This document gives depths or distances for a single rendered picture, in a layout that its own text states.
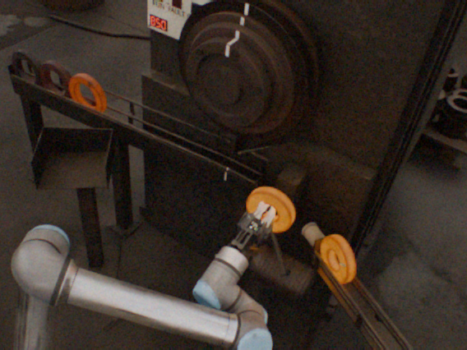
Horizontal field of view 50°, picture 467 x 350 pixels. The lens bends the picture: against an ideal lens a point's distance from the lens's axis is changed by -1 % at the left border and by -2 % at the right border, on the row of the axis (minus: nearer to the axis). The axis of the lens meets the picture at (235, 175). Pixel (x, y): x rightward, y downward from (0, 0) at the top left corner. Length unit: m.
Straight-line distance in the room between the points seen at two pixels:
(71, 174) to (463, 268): 1.95
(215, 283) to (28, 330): 0.50
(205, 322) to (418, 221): 1.87
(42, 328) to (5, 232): 1.28
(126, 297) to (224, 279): 0.29
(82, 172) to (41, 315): 0.74
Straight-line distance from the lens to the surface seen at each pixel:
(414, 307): 2.56
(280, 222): 1.56
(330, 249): 1.64
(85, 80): 2.15
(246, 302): 1.43
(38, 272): 1.24
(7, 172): 2.97
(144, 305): 1.25
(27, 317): 1.44
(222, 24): 1.53
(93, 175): 1.98
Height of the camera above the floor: 1.96
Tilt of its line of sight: 43 degrees down
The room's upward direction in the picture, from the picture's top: 8 degrees clockwise
